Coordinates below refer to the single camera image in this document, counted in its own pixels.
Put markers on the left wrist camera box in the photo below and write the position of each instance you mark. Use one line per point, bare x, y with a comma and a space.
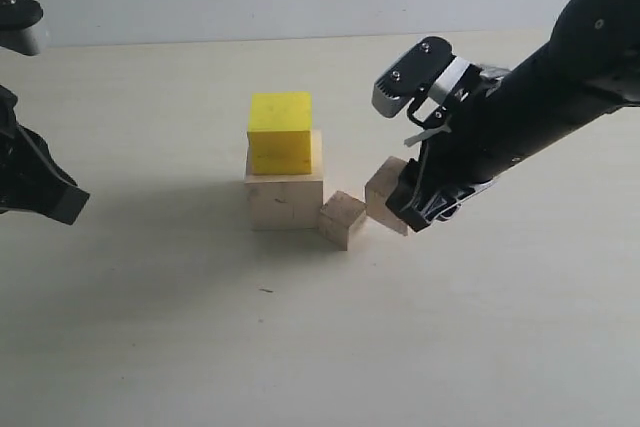
22, 27

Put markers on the large light wooden cube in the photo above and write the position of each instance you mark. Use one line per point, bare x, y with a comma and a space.
286, 202

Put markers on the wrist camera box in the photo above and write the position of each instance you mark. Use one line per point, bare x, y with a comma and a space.
428, 69
22, 27

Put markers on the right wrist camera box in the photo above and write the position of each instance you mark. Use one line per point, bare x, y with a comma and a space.
428, 69

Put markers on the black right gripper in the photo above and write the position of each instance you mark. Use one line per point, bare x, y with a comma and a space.
465, 144

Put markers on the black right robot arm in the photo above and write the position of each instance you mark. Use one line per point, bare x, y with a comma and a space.
589, 67

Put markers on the yellow cube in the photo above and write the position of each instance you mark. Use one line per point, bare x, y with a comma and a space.
279, 133

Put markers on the medium small wooden cube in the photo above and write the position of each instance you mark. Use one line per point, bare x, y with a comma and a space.
378, 189

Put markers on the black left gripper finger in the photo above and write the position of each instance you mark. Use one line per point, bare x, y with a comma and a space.
31, 180

